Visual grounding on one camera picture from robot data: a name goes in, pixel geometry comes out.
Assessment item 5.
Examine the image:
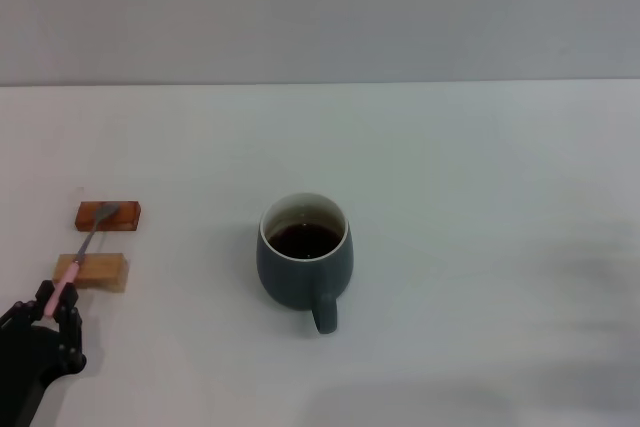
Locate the pink handled metal spoon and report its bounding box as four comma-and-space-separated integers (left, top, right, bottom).
43, 202, 120, 319

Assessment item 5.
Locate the light wooden block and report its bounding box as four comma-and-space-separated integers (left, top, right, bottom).
52, 252, 130, 293

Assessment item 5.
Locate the dark brown wooden block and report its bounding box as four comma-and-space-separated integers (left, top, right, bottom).
74, 200, 144, 234

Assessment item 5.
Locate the grey ceramic coffee cup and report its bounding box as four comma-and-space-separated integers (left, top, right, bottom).
256, 191, 354, 336

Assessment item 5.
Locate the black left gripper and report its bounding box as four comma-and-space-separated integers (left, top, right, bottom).
0, 280, 88, 427

